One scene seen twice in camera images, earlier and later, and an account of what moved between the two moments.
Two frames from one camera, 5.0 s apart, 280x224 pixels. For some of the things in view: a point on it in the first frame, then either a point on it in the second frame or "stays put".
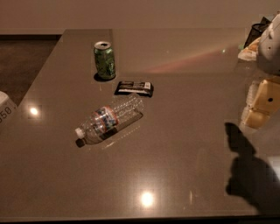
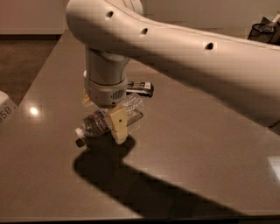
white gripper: [270, 51] → [103, 93]
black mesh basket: [256, 31] stays put
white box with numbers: [8, 108] stays put
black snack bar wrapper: [144, 88] stays put
